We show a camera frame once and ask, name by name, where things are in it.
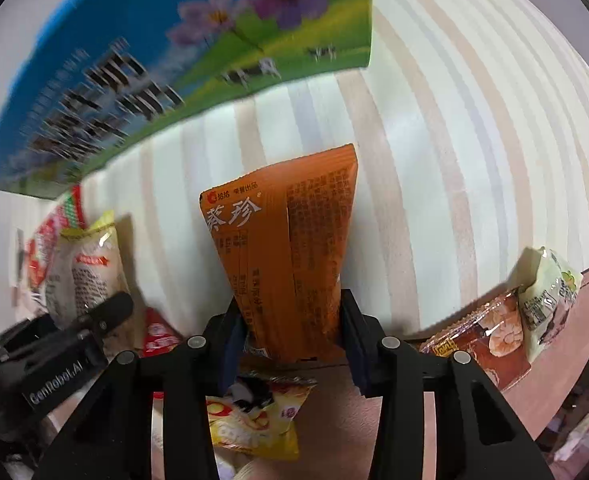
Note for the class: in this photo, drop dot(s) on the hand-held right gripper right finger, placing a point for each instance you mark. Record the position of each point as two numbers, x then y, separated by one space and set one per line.
357 360

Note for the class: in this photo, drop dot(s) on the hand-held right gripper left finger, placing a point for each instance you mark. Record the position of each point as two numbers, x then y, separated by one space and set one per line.
232 360

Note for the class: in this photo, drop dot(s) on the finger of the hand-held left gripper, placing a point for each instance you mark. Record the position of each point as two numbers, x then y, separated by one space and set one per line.
109 310

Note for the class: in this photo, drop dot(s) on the clear yellow-topped snack packet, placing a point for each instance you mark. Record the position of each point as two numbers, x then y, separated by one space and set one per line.
87 270

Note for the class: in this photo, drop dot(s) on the orange snack packet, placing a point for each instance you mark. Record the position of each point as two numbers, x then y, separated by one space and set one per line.
284 260

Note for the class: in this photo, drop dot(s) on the printed cardboard box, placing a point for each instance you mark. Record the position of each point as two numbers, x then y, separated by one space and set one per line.
124 60

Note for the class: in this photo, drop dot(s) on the yellow red snack packet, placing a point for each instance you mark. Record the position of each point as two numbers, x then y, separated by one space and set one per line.
259 420

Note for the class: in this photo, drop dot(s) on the red green snack packet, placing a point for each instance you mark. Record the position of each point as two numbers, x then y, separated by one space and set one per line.
47 240

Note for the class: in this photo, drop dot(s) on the brown snack packet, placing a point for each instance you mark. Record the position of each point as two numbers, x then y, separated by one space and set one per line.
489 345

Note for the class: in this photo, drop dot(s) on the pale green snack packet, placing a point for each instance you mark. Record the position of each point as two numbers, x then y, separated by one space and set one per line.
549 295

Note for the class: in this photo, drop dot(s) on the beige striped pillow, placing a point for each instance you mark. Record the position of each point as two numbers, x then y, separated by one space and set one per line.
449 160

